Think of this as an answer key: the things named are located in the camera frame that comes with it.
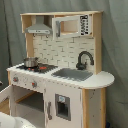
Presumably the small metal pot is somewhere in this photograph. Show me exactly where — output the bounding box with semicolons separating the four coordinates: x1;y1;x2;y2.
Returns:
23;57;38;68

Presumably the white microwave door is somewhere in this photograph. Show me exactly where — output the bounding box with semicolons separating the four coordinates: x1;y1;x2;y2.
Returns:
52;14;92;40

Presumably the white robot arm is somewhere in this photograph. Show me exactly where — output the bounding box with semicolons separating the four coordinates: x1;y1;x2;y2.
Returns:
0;112;36;128

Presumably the wooden toy kitchen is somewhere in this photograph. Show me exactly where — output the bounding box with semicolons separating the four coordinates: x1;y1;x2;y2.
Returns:
8;11;114;128

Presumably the grey toy sink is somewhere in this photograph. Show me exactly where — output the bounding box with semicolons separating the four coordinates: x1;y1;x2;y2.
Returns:
53;68;93;81

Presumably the black toy faucet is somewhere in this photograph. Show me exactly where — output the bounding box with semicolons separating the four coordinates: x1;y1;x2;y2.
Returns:
76;51;94;70

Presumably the black toy stovetop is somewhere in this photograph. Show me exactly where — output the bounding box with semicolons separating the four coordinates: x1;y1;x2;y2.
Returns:
19;63;56;74

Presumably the right red oven knob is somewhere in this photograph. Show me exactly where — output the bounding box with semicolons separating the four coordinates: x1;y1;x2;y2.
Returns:
32;81;37;88

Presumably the red oven knob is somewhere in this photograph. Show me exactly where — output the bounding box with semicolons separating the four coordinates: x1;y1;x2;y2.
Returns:
12;76;19;83
32;81;37;88

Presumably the white cabinet door with dispenser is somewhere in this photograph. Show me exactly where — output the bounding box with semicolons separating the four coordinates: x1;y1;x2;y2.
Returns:
44;82;82;128

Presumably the grey range hood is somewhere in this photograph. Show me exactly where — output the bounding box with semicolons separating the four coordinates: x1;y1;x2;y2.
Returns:
25;16;52;35

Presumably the left red oven knob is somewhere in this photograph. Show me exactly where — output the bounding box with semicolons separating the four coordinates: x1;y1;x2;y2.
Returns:
12;76;19;83

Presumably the white oven door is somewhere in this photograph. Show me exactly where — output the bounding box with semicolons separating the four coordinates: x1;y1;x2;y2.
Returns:
0;85;13;103

